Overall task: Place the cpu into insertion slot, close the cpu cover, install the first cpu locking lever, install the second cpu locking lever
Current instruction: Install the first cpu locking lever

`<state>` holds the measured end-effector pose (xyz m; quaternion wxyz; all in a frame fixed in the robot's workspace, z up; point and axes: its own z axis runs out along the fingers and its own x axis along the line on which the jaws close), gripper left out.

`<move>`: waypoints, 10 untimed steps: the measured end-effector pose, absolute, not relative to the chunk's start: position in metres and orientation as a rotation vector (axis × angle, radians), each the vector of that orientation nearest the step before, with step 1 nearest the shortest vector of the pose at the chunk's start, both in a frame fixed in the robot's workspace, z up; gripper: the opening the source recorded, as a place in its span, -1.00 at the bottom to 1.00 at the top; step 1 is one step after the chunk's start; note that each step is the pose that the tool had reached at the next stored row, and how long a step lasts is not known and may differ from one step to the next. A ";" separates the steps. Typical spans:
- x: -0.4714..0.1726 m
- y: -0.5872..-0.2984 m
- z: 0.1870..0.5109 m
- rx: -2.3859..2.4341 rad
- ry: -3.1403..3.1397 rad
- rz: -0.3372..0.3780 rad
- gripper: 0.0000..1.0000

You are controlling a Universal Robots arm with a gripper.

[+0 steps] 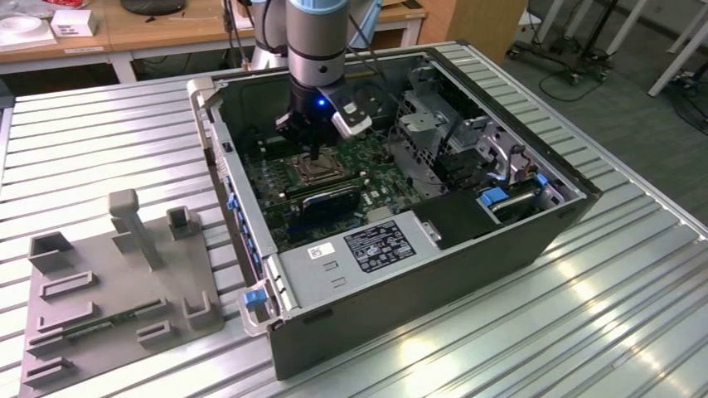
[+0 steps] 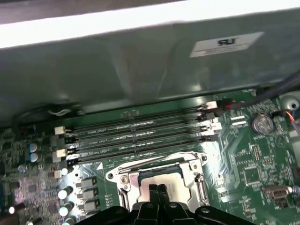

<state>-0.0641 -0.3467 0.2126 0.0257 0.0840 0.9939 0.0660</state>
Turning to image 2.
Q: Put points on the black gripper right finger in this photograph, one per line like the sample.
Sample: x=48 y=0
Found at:
x=178 y=215

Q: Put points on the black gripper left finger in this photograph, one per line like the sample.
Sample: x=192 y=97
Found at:
x=145 y=215

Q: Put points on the silver CPU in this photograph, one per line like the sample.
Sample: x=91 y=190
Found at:
x=179 y=189

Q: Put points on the metal socket cover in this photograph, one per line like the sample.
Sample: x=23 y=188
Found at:
x=194 y=182

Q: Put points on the thin metal locking lever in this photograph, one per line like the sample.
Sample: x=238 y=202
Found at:
x=145 y=162

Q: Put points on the CPU socket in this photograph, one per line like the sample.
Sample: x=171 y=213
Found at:
x=114 y=175

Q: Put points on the RAM slot with white clips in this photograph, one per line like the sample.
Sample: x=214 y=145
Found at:
x=122 y=147
x=122 y=124

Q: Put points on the green motherboard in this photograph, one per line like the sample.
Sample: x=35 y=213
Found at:
x=234 y=145

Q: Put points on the silver coin cell battery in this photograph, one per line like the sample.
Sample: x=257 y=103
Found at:
x=262 y=123

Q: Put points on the black open PC case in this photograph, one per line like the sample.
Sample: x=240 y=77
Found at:
x=93 y=70

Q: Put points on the white label sticker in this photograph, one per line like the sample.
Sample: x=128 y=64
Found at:
x=225 y=44

